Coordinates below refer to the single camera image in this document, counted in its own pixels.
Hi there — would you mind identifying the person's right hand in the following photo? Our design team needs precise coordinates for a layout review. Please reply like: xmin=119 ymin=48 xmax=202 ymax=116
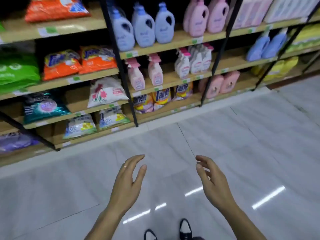
xmin=195 ymin=154 xmax=237 ymax=213

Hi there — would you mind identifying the person's left hand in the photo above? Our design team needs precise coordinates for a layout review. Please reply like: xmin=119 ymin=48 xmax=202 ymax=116
xmin=106 ymin=154 xmax=148 ymax=213

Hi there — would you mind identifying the white bag green print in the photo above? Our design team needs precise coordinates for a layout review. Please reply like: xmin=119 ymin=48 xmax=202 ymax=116
xmin=98 ymin=107 xmax=131 ymax=130

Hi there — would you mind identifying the white bag yellow print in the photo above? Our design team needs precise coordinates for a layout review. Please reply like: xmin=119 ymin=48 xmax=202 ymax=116
xmin=62 ymin=114 xmax=97 ymax=140

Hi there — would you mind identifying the purple yellow detergent pouch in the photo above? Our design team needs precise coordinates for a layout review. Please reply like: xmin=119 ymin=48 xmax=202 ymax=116
xmin=173 ymin=82 xmax=194 ymax=101
xmin=132 ymin=93 xmax=155 ymax=115
xmin=152 ymin=88 xmax=172 ymax=111

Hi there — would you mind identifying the flat pink bottle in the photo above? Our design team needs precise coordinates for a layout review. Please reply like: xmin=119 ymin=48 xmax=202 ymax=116
xmin=199 ymin=74 xmax=225 ymax=100
xmin=219 ymin=70 xmax=241 ymax=94

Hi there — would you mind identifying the teal detergent bag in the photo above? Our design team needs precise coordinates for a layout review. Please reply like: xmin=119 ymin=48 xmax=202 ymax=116
xmin=22 ymin=91 xmax=72 ymax=125

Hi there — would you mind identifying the purple detergent bag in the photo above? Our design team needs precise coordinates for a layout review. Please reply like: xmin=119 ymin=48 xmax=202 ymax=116
xmin=0 ymin=132 xmax=40 ymax=155

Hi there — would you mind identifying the orange blue detergent bag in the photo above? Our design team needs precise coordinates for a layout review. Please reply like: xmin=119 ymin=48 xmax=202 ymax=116
xmin=43 ymin=50 xmax=82 ymax=82
xmin=79 ymin=45 xmax=118 ymax=75

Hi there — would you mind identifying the light blue detergent jug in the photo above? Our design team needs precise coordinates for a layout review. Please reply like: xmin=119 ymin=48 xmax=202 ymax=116
xmin=108 ymin=7 xmax=136 ymax=52
xmin=155 ymin=2 xmax=176 ymax=44
xmin=246 ymin=32 xmax=271 ymax=62
xmin=131 ymin=3 xmax=156 ymax=48
xmin=261 ymin=28 xmax=288 ymax=60

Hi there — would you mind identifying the green detergent bag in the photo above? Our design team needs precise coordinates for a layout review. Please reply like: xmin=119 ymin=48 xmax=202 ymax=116
xmin=0 ymin=51 xmax=41 ymax=96

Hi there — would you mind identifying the pink detergent jug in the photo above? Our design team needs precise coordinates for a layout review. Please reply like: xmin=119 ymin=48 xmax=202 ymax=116
xmin=207 ymin=0 xmax=229 ymax=34
xmin=183 ymin=0 xmax=209 ymax=38

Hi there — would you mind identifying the pink angular pump bottle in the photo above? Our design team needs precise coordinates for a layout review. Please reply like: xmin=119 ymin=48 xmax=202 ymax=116
xmin=244 ymin=0 xmax=262 ymax=27
xmin=257 ymin=0 xmax=275 ymax=25
xmin=232 ymin=0 xmax=248 ymax=30

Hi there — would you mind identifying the white baby label bottle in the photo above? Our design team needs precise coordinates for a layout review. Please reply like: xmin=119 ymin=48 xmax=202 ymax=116
xmin=294 ymin=0 xmax=312 ymax=22
xmin=280 ymin=0 xmax=297 ymax=23
xmin=264 ymin=0 xmax=283 ymax=24

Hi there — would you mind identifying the plain orange detergent bag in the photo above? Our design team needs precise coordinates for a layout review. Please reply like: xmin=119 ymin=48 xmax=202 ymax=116
xmin=25 ymin=0 xmax=91 ymax=23

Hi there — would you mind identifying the wooden shelf rack black frame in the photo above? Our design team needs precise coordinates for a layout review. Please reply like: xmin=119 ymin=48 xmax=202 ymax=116
xmin=0 ymin=0 xmax=320 ymax=168

